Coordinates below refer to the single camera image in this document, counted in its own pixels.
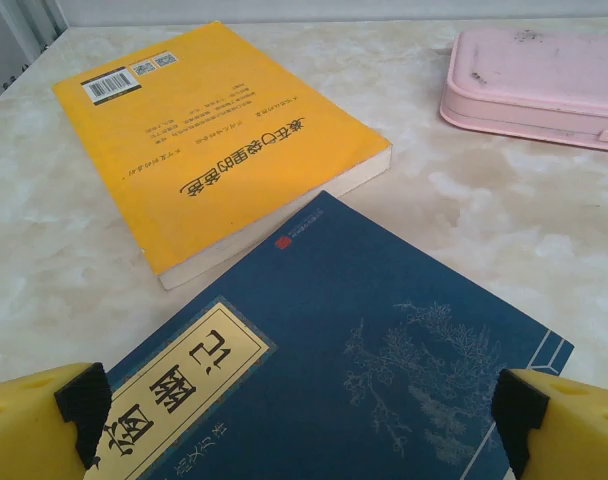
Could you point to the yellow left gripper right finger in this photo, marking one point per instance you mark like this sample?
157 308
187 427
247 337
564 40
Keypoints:
579 435

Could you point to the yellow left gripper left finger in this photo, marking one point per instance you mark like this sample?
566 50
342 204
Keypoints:
29 425

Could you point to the dark blue book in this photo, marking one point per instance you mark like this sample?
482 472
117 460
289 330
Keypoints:
334 325

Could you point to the yellow paperback book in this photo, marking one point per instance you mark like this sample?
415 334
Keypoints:
209 150

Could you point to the pink pencil case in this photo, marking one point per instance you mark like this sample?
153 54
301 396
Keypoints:
534 80

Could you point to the aluminium frame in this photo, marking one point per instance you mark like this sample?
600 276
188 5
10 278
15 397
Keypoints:
14 40

